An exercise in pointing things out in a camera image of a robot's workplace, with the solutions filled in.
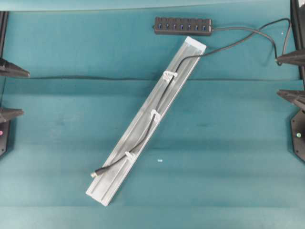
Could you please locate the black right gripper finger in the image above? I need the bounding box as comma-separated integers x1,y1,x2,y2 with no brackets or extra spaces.
277,89,305,111
275,49,305,66

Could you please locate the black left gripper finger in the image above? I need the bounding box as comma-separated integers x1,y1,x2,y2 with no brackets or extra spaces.
0,107,24,123
0,58,31,78

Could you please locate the black USB cable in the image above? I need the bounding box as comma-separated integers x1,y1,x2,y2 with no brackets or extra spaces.
90,18,293,178

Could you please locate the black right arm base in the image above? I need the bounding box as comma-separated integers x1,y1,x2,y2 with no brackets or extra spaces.
290,110,305,162

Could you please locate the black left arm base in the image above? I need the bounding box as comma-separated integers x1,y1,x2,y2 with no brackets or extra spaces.
0,121,10,156

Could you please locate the black USB hub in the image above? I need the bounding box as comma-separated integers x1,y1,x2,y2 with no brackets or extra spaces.
153,17,213,36

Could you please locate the black right frame post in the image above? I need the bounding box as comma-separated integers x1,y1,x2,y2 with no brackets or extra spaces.
290,0,305,85

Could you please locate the black frame post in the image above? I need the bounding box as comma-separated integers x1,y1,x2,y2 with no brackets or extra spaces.
0,11,9,57
290,0,305,85

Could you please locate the black left frame post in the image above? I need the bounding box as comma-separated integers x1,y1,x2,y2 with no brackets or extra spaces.
0,11,9,57

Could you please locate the white ring near hub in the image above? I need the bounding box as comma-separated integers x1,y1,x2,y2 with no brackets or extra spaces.
163,69,178,82

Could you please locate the aluminium rail profile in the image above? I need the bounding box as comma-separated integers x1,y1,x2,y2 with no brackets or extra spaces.
86,37,206,206

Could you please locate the white middle ring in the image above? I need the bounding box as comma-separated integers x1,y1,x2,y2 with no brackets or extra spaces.
150,109,162,124

